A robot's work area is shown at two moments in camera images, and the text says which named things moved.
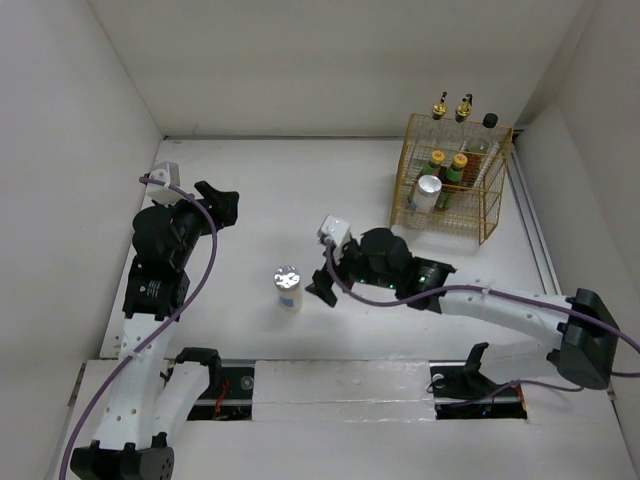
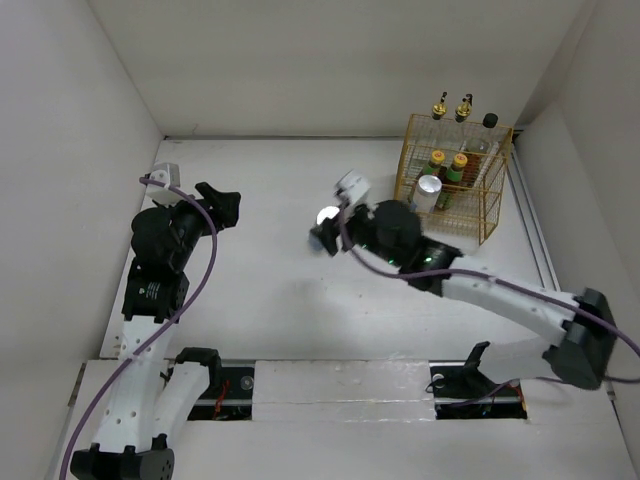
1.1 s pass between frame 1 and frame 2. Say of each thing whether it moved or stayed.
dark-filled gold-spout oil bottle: stayed
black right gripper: moved
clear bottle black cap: stayed
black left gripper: stayed
